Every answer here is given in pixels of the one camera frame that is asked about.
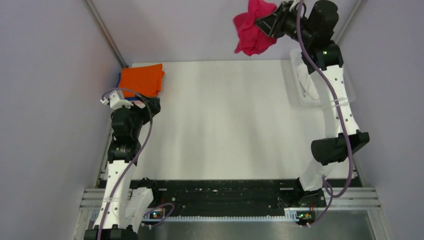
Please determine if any folded orange t-shirt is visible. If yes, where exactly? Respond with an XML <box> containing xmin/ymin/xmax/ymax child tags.
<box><xmin>117</xmin><ymin>63</ymin><xmax>165</xmax><ymax>97</ymax></box>

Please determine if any white plastic laundry basket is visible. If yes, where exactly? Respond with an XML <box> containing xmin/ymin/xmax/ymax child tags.
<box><xmin>290</xmin><ymin>48</ymin><xmax>357</xmax><ymax>107</ymax></box>

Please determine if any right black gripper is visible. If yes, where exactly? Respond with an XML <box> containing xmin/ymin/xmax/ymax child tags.
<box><xmin>255</xmin><ymin>0</ymin><xmax>315</xmax><ymax>46</ymax></box>

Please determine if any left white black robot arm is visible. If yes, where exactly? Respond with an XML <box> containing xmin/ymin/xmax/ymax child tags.
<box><xmin>83</xmin><ymin>91</ymin><xmax>161</xmax><ymax>240</ymax></box>

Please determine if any folded blue t-shirt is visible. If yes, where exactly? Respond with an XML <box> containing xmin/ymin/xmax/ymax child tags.
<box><xmin>115</xmin><ymin>73</ymin><xmax>138</xmax><ymax>102</ymax></box>

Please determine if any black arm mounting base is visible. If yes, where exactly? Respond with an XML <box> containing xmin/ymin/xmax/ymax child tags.
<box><xmin>129</xmin><ymin>178</ymin><xmax>328</xmax><ymax>217</ymax></box>

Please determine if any white slotted cable duct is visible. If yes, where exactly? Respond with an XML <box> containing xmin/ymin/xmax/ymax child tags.
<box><xmin>91</xmin><ymin>208</ymin><xmax>316</xmax><ymax>223</ymax></box>

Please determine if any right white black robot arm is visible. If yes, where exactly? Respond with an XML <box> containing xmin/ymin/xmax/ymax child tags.
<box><xmin>254</xmin><ymin>0</ymin><xmax>370</xmax><ymax>206</ymax></box>

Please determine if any crimson red t-shirt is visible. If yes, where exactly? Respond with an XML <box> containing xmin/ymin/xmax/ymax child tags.
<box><xmin>232</xmin><ymin>0</ymin><xmax>277</xmax><ymax>56</ymax></box>

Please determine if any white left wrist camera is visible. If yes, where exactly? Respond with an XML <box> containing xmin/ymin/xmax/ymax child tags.
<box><xmin>100</xmin><ymin>90</ymin><xmax>134</xmax><ymax>111</ymax></box>

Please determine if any folded pink t-shirt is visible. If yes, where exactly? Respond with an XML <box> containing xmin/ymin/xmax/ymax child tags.
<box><xmin>132</xmin><ymin>100</ymin><xmax>145</xmax><ymax>108</ymax></box>

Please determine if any crumpled white t-shirt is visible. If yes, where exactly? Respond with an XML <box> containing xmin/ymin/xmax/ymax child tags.
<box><xmin>296</xmin><ymin>63</ymin><xmax>320</xmax><ymax>101</ymax></box>

